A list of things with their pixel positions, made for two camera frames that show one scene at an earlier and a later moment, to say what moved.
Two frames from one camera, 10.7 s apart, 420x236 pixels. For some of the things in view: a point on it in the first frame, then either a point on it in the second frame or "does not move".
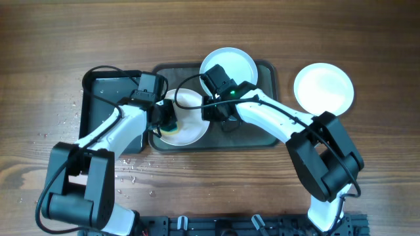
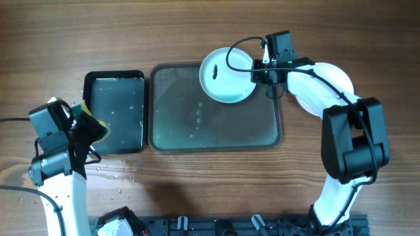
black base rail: [352, 225] does not move
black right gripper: [214, 112] to [258, 75]
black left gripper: [167, 115] to [87, 128]
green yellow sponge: [172, 132] to [83, 107]
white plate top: [238, 64] does not move
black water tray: [102, 92] does not move
